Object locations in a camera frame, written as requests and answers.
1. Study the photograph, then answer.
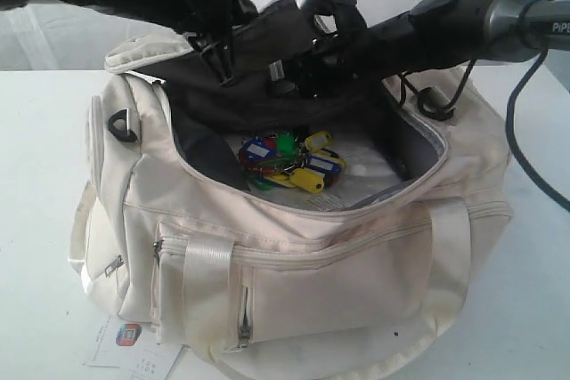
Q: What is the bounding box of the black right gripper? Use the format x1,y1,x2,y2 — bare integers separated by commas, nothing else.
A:
268,10,383,99

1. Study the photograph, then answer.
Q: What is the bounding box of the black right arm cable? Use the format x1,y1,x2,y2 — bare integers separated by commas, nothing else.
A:
391,0,570,214

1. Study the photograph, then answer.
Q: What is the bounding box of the colourful key tag bunch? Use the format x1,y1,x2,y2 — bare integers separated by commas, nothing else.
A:
237,131,346,195

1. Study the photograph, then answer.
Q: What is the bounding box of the cream fabric duffel bag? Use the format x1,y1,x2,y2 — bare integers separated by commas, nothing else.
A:
66,0,513,380

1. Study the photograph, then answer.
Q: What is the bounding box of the clear plastic package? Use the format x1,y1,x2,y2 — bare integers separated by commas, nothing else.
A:
225,130,403,212

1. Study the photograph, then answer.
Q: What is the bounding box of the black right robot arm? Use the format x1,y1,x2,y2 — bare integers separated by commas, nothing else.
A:
268,0,569,98

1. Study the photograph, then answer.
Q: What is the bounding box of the white paper hang tag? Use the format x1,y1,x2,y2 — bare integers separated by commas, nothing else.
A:
83,316,182,379

